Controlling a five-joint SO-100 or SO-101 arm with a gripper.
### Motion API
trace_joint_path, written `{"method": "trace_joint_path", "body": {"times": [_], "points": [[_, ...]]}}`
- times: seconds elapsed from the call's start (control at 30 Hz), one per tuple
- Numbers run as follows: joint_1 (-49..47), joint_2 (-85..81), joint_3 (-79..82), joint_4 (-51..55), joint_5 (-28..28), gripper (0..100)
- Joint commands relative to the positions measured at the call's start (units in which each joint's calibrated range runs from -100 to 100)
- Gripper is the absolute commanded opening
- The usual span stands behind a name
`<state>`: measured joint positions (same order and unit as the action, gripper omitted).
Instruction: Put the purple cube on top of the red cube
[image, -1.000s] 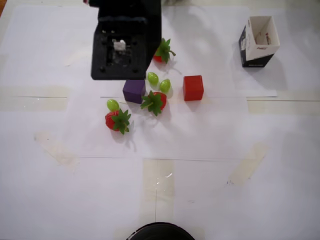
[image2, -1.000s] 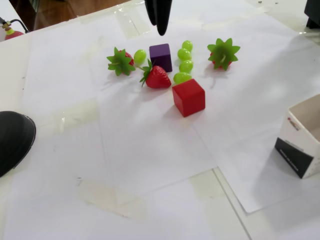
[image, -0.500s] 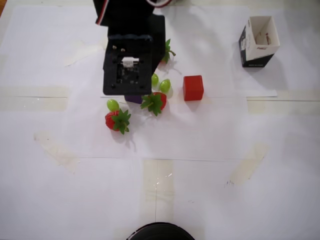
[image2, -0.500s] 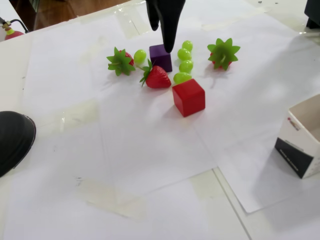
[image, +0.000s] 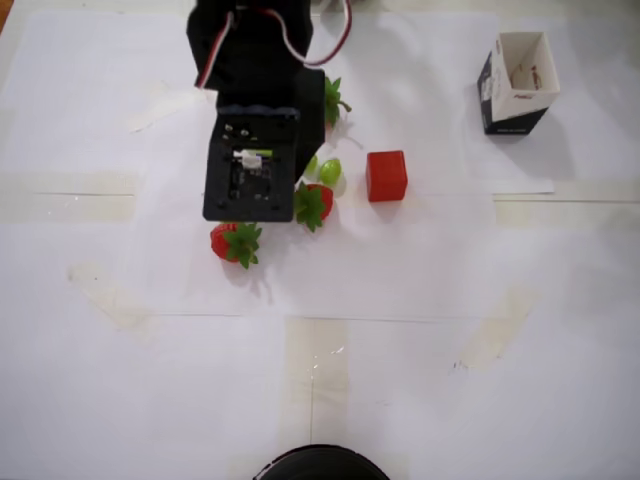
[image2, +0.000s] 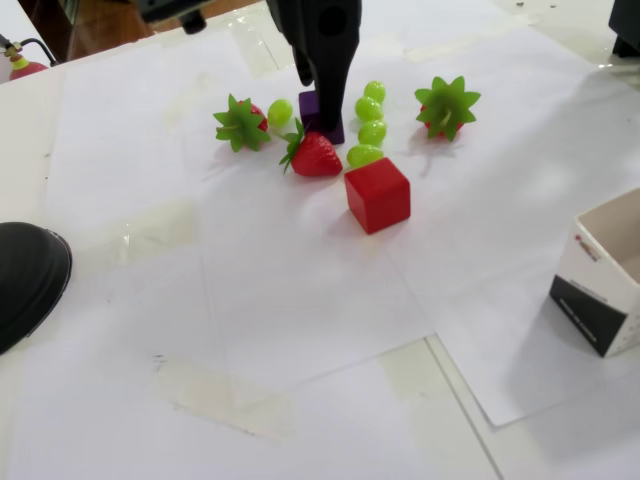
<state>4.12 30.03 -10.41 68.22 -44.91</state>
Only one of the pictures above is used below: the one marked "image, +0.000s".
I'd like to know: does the red plastic strawberry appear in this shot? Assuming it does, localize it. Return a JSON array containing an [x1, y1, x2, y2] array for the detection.
[[209, 219, 264, 271], [292, 180, 335, 234], [323, 75, 353, 132]]

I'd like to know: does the red white black servo cable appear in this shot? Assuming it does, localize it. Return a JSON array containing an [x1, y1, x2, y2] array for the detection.
[[272, 0, 354, 67], [193, 10, 236, 91]]

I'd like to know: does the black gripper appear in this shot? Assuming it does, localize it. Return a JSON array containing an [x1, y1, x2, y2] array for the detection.
[[215, 67, 327, 174]]

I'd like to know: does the black round dome object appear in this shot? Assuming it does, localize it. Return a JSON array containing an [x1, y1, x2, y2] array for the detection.
[[253, 443, 390, 480]]

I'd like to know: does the open white black cardboard box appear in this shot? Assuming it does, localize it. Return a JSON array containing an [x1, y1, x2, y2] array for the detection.
[[476, 31, 560, 145]]

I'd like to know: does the red wooden cube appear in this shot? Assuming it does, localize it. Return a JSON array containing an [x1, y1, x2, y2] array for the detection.
[[365, 150, 409, 203]]

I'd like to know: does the beige masking tape strip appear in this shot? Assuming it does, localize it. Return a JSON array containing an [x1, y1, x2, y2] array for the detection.
[[126, 78, 209, 135], [493, 180, 640, 230], [457, 285, 542, 374], [0, 171, 140, 225], [67, 258, 162, 347], [287, 317, 350, 444]]

